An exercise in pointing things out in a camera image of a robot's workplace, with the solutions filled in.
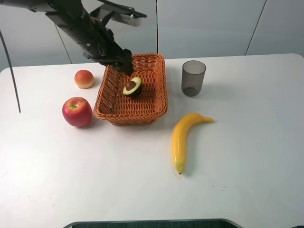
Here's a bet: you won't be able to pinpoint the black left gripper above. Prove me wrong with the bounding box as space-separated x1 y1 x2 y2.
80 28 133 76

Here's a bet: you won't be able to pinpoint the halved avocado with pit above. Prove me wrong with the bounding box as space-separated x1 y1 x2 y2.
123 77 143 97

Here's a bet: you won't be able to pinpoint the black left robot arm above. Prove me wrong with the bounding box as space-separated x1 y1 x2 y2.
0 0 133 76

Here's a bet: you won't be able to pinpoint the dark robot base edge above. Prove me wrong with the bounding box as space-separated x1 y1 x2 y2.
64 219 241 228

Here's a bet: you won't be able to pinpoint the orange wicker basket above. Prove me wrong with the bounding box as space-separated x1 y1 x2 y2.
94 54 168 125

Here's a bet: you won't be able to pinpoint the round bread bun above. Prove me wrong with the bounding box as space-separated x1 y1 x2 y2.
74 70 95 89

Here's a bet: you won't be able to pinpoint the red apple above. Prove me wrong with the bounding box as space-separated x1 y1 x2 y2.
62 97 93 127

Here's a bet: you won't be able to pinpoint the translucent grey plastic cup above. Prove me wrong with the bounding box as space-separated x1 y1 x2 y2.
181 60 207 97

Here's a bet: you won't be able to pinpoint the yellow banana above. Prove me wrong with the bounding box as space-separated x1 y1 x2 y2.
171 113 213 175

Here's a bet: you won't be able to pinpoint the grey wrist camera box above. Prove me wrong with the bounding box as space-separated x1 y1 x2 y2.
90 4 147 27

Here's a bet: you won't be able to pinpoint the black hanging cable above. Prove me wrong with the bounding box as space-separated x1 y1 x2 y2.
0 29 21 114

